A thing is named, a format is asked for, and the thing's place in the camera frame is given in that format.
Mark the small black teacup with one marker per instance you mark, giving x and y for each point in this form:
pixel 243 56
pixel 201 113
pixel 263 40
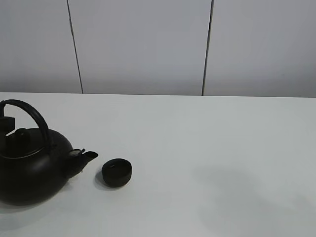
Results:
pixel 116 172

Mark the black round teapot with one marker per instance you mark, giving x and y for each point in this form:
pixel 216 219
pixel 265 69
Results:
pixel 36 163

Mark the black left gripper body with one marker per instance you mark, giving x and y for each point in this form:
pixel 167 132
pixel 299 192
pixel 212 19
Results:
pixel 7 125

